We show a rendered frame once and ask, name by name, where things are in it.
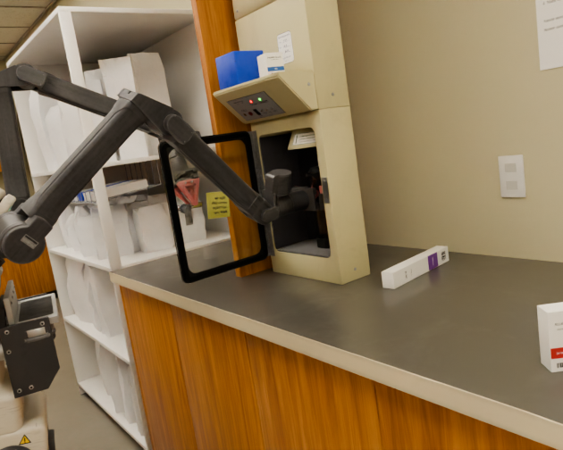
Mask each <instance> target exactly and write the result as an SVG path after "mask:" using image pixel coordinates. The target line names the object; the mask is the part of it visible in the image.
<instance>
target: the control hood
mask: <svg viewBox="0 0 563 450"><path fill-rule="evenodd" d="M263 91H265V93H266V94H267V95H269V96H270V97H271V98H272V99H273V100H274V102H275V103H277V104H278V105H279V106H280V107H281V108H282V109H283V111H285V113H282V114H277V115H273V116H268V117H264V118H260V119H255V120H252V121H246V120H245V119H244V118H243V117H242V116H241V115H240V114H239V113H237V112H236V111H235V110H234V109H233V108H232V107H231V106H230V105H229V104H228V103H227V102H228V101H231V100H234V99H237V98H241V97H243V96H249V95H253V94H256V93H259V92H263ZM213 95H214V97H215V98H216V99H217V100H218V101H219V102H220V103H221V104H223V105H224V106H225V107H226V108H227V109H228V110H229V111H230V112H231V113H232V114H234V115H235V116H236V117H237V118H238V119H239V120H240V121H241V122H242V123H245V124H248V123H253V122H258V121H266V120H270V119H275V118H280V117H284V116H289V115H293V114H298V113H305V112H310V111H314V110H317V109H318V106H317V100H316V92H315V80H314V73H313V71H312V70H309V71H278V72H275V73H273V74H270V75H266V76H263V77H261V78H258V79H253V80H250V81H248V82H244V83H241V84H238V85H236V86H233V87H228V88H226V89H222V90H219V91H216V92H214V93H213Z"/></svg>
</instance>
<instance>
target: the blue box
mask: <svg viewBox="0 0 563 450"><path fill-rule="evenodd" d="M261 54H263V50H251V51H232V52H230V53H228V54H225V55H222V56H220V57H218V58H215V62H216V69H217V74H218V79H219V85H220V89H221V90H222V89H226V88H230V87H233V86H236V85H238V84H241V83H244V82H248V81H251V80H253V79H258V78H260V75H259V69H258V63H257V57H258V56H259V55H261Z"/></svg>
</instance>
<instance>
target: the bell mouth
mask: <svg viewBox="0 0 563 450"><path fill-rule="evenodd" d="M313 146H316V142H315V132H314V130H313V129H312V128H304V129H294V130H293V131H292V133H291V137H290V142H289V146H288V150H293V149H300V148H307V147H313Z"/></svg>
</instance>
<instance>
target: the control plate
mask: <svg viewBox="0 0 563 450"><path fill-rule="evenodd" d="M258 98H261V100H262V101H260V100H258ZM249 100H251V101H252V102H253V103H250V102H249ZM227 103H228V104H229V105H230V106H231V107H232V108H233V109H234V110H235V111H236V112H237V113H239V114H240V115H241V116H242V117H243V118H244V119H245V120H246V121H252V120H255V119H260V118H264V117H268V116H273V115H277V114H282V113H285V111H283V109H282V108H281V107H280V106H279V105H278V104H277V103H275V102H274V100H273V99H272V98H271V97H270V96H269V95H267V94H266V93H265V91H263V92H259V93H256V94H253V95H249V96H243V97H241V98H237V99H234V100H231V101H228V102H227ZM271 107H273V109H271ZM265 108H268V109H269V110H266V109H265ZM253 109H257V110H258V111H259V112H260V113H261V115H257V114H256V113H255V112H254V111H253ZM261 109H263V110H264V111H263V112H261ZM248 112H251V113H253V115H252V116H251V115H249V114H248ZM244 113H245V114H246V115H247V116H245V115H244Z"/></svg>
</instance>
